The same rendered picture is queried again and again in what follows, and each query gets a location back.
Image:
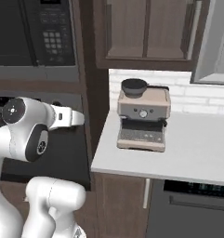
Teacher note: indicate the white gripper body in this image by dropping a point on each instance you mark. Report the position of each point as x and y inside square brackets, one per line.
[77, 118]

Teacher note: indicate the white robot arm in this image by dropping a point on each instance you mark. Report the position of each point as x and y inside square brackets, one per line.
[11, 145]

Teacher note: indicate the black built-in oven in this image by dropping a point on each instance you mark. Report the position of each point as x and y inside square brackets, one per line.
[67, 155]

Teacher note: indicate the black microwave oven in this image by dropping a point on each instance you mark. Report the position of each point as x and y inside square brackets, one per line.
[29, 34]

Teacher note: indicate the beige espresso coffee machine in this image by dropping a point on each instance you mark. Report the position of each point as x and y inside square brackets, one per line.
[143, 105]

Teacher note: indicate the brown base cupboard door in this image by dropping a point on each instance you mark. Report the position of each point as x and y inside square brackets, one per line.
[119, 207]

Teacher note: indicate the grey dishwasher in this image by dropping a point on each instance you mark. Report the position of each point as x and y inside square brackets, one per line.
[191, 223]

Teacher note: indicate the grey range hood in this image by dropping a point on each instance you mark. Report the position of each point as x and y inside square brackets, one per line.
[214, 40]

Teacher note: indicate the brown wall cupboard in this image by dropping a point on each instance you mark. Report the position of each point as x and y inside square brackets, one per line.
[132, 31]

